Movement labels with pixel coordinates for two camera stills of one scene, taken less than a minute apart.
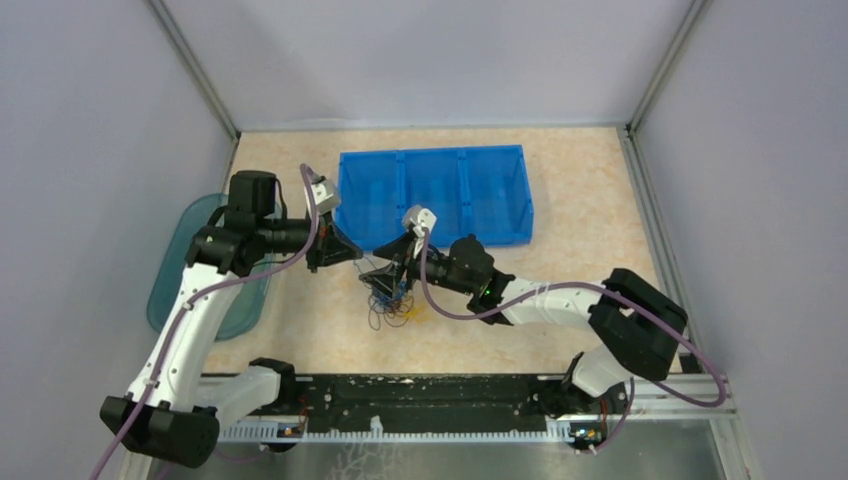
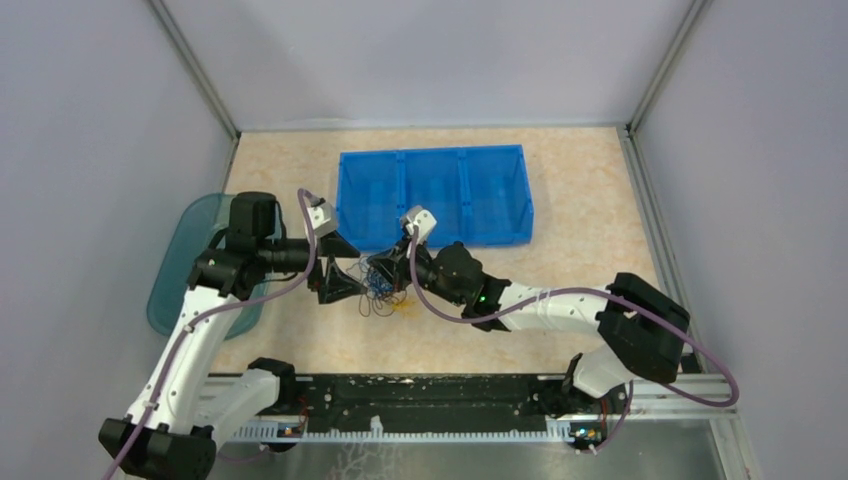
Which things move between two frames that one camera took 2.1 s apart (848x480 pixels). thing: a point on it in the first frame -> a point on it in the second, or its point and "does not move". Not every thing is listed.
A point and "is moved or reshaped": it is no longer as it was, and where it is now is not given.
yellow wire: (418, 313) -> (404, 307)
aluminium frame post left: (191, 60) does not move
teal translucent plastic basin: (250, 298) does not move
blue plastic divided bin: (483, 190) does not move
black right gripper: (403, 250) does not move
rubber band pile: (383, 301) is moved or reshaped
